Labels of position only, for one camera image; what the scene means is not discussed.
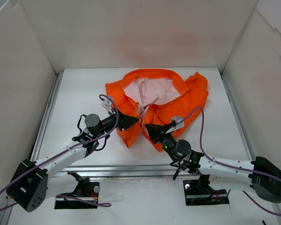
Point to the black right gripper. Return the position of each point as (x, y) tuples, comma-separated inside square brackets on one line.
[(161, 132)]

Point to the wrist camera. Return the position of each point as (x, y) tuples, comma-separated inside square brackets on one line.
[(177, 123), (107, 105)]

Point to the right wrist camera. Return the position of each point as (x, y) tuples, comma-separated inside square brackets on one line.
[(177, 123)]

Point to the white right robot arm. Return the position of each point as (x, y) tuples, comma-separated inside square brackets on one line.
[(259, 176)]

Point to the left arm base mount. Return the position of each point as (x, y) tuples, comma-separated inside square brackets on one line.
[(85, 190)]

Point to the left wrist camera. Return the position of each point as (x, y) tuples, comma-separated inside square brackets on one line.
[(107, 105)]

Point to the orange jacket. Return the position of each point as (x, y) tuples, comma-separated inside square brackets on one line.
[(155, 95)]

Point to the aluminium table frame rail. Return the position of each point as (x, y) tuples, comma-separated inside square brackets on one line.
[(76, 92)]

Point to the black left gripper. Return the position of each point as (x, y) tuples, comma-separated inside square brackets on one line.
[(119, 119)]

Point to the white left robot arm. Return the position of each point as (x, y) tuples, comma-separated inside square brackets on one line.
[(35, 181)]

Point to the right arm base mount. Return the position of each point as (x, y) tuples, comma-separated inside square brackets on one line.
[(197, 192)]

